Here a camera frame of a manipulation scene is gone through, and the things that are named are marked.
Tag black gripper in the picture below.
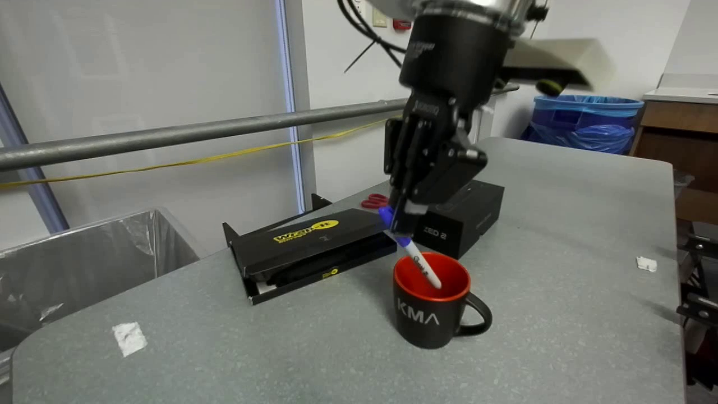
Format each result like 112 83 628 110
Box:
382 90 490 220

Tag white pen blue cap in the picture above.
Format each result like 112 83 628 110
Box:
375 205 445 292

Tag black rectangular box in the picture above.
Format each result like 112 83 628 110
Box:
406 176 505 259

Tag black flat case yellow logo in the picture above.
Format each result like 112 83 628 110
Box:
219 190 400 308

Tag black mug red inside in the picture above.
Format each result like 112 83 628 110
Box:
391 248 493 352

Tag blue bag lined bin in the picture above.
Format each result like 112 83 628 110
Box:
521 92 647 156

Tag white angled tray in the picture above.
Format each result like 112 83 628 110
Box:
499 35 620 97

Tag grey metal horizontal pipe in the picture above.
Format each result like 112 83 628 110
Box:
0 97 410 173

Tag brown wooden cabinet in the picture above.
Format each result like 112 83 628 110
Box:
628 90 718 227

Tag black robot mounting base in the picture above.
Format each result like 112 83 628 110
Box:
674 227 718 390

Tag white tape strip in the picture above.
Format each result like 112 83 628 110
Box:
110 321 150 358

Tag grey plastic bin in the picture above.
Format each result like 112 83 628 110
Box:
0 205 199 354

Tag blue vertical wall strip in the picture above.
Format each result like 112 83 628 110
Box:
271 0 310 214

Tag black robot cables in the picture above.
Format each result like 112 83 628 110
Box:
334 0 412 74

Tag yellow cable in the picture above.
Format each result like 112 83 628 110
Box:
0 119 388 192

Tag blue slanted frame pole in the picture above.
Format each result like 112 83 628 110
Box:
0 85 71 236

